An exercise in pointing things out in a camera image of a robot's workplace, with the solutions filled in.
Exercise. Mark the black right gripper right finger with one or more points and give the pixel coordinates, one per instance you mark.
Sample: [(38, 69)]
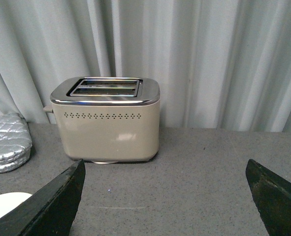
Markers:
[(272, 197)]

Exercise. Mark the beige two-slot toaster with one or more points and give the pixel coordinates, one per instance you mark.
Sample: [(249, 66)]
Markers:
[(107, 119)]

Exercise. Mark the lower silver quilted oven mitt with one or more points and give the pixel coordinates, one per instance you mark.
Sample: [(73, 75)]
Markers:
[(16, 163)]

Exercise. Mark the white round plate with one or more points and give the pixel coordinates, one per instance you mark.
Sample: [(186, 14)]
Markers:
[(9, 201)]

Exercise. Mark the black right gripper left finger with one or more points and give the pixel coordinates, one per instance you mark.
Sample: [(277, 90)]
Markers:
[(51, 210)]

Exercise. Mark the upper silver quilted oven mitt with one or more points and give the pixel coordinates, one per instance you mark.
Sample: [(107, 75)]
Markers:
[(15, 138)]

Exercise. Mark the silver quilted oven mitt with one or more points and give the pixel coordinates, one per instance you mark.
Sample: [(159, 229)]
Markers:
[(16, 163), (15, 138)]

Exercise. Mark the light grey curtain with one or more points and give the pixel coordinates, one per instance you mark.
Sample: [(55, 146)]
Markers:
[(219, 63)]

